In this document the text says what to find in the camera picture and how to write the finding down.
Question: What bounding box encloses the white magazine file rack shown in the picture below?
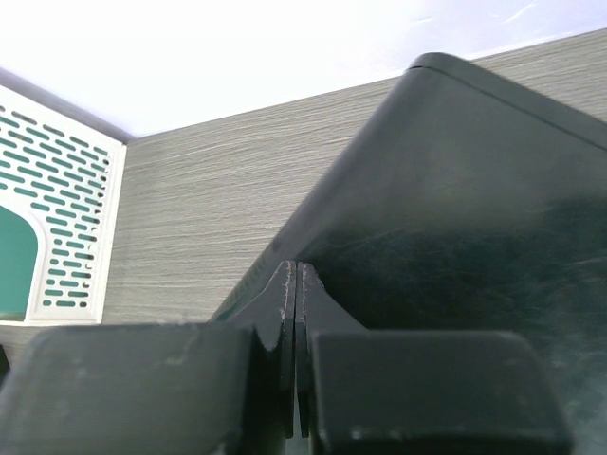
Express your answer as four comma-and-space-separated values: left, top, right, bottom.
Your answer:
0, 82, 128, 326

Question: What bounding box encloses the black drawer organizer box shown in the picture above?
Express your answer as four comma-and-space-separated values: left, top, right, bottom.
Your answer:
215, 53, 606, 454

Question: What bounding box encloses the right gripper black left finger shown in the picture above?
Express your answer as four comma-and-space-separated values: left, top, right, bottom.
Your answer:
1, 262, 297, 454

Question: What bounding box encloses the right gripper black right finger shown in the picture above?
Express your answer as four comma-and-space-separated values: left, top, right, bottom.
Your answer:
296, 263, 574, 454

